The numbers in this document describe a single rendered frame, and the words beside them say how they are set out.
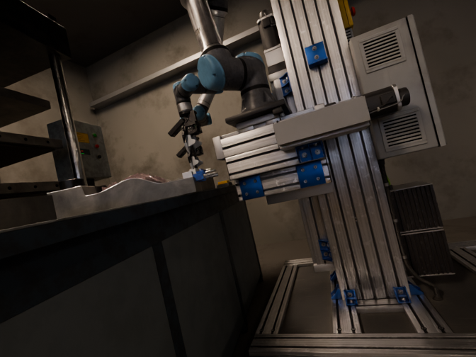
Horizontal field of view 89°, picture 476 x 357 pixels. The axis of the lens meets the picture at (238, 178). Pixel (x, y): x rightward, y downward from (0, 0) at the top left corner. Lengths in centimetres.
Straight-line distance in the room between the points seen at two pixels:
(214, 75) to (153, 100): 299
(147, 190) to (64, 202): 28
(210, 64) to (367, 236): 87
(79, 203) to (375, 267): 113
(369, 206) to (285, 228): 204
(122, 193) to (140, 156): 297
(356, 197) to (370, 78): 45
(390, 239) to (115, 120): 391
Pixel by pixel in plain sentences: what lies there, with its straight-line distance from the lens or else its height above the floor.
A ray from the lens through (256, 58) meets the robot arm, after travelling 102.
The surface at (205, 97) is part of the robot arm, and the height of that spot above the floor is 132.
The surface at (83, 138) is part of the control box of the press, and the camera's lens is 201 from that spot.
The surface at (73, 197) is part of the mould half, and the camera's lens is 102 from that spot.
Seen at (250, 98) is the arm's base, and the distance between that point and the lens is 95.
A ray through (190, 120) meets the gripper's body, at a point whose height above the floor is 116.
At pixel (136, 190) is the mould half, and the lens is 93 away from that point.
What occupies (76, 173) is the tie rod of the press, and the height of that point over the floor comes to 107.
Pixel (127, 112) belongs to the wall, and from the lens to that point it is 413.
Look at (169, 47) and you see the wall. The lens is 392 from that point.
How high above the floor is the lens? 79
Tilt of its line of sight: 2 degrees up
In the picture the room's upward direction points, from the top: 13 degrees counter-clockwise
